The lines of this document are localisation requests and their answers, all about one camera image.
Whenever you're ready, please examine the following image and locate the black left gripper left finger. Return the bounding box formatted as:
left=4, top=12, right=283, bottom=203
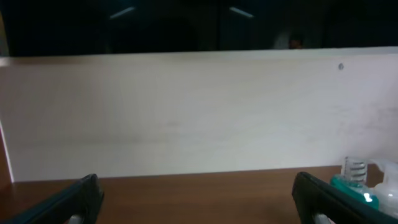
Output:
left=3, top=174, right=104, bottom=224

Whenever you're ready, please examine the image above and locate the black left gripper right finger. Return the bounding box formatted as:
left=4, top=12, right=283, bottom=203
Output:
left=292, top=172, right=397, bottom=224

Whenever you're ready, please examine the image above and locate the teal Listerine mouthwash bottle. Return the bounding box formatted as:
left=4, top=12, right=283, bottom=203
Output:
left=330, top=157, right=379, bottom=210

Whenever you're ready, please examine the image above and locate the purple foaming soap pump bottle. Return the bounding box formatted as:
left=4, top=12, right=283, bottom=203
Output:
left=370, top=159, right=397, bottom=218

